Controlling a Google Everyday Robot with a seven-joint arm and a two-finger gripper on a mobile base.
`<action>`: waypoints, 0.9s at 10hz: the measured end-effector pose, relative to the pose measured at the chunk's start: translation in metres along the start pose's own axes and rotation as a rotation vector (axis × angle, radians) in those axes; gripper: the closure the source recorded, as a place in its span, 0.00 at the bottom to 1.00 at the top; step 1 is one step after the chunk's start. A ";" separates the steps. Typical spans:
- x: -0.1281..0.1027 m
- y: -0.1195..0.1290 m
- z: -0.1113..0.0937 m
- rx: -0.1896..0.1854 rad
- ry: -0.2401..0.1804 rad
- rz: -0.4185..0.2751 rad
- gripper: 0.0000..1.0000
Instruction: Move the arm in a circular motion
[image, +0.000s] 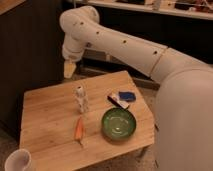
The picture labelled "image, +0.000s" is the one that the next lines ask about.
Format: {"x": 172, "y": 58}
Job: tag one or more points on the white cup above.
{"x": 19, "y": 160}

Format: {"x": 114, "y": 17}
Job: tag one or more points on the green ceramic bowl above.
{"x": 118, "y": 124}

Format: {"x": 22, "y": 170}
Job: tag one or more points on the white shelf board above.
{"x": 149, "y": 7}

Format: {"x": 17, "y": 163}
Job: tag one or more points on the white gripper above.
{"x": 73, "y": 50}

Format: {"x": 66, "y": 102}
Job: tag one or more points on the wooden table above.
{"x": 50, "y": 115}

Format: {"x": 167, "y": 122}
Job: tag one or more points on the white plastic bottle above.
{"x": 82, "y": 99}

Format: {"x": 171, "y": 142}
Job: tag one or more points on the orange carrot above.
{"x": 79, "y": 131}

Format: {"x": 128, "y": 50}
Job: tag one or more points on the blue sponge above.
{"x": 127, "y": 96}

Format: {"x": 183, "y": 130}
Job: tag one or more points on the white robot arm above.
{"x": 184, "y": 101}

